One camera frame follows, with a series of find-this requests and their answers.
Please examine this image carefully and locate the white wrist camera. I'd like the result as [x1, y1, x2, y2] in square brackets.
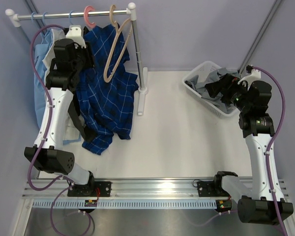
[237, 65, 261, 87]
[65, 25, 86, 48]

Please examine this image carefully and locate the pink plastic hanger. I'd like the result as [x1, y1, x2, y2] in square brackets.
[84, 5, 96, 28]

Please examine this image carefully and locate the white shirt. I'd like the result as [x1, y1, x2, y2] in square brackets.
[43, 29, 65, 77]

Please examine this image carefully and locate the grey shirt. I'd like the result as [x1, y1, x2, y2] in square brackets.
[185, 67, 240, 114]

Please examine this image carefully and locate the white plastic basket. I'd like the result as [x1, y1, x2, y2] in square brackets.
[182, 60, 239, 119]

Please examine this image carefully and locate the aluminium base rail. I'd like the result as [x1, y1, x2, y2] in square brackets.
[22, 178, 198, 199]

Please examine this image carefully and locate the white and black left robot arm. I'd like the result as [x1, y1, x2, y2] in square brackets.
[24, 38, 96, 196]

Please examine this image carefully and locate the beige plastic hanger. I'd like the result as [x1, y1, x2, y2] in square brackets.
[103, 4, 133, 83]

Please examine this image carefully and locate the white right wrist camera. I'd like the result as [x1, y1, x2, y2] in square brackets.
[237, 65, 261, 87]

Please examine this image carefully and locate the black garment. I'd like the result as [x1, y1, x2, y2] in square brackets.
[68, 94, 97, 143]

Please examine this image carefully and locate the aluminium frame post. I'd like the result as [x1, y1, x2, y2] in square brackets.
[237, 0, 285, 75]

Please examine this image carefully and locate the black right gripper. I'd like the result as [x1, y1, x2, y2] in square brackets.
[205, 74, 251, 113]

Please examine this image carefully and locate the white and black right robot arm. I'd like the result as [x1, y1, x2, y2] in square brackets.
[197, 74, 294, 226]

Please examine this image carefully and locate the light blue shirt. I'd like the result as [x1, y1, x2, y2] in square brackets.
[33, 29, 83, 146]

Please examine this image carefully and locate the blue plaid shirt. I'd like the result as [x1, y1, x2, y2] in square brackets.
[76, 25, 139, 155]

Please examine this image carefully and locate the white metal clothes rack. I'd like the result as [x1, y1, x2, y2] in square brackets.
[5, 2, 148, 116]

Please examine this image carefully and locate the light blue cable duct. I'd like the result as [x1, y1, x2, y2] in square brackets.
[32, 199, 217, 209]

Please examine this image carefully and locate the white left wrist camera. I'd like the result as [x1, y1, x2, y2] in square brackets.
[65, 25, 86, 48]

